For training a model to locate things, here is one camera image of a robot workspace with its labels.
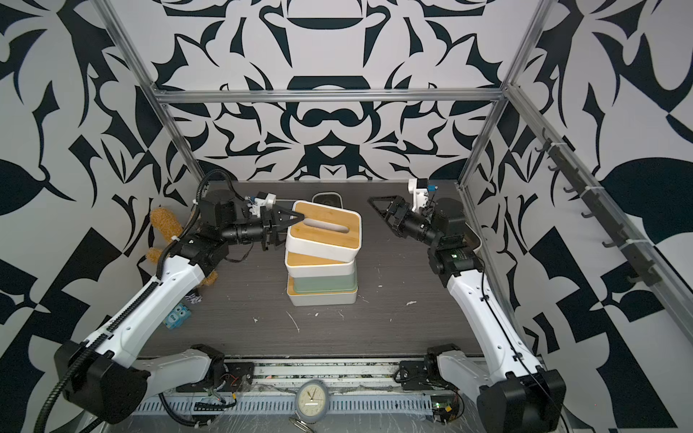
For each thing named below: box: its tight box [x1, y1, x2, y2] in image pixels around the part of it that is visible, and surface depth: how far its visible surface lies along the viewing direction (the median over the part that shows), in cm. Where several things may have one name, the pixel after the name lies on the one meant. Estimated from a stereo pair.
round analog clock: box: [295, 378, 331, 425], surface depth 69 cm
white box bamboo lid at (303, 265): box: [284, 250, 357, 278], surface depth 70 cm
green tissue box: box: [293, 266, 359, 294], surface depth 82 cm
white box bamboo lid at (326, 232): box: [286, 200, 362, 263], surface depth 68 cm
